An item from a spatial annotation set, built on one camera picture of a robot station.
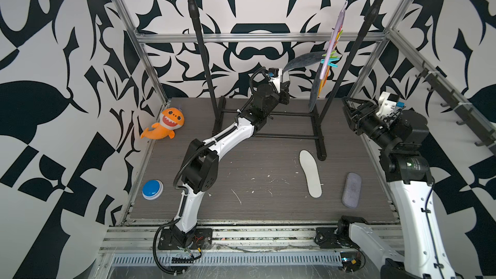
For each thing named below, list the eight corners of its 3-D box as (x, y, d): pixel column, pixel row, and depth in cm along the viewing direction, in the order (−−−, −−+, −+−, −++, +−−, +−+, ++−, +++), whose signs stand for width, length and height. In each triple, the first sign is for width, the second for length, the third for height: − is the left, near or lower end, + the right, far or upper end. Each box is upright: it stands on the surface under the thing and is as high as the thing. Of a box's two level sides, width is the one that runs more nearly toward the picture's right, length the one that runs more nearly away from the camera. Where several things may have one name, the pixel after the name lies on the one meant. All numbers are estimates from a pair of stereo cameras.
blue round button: (140, 200, 86) (136, 197, 83) (147, 182, 91) (143, 179, 88) (161, 200, 86) (157, 197, 83) (166, 182, 92) (163, 179, 88)
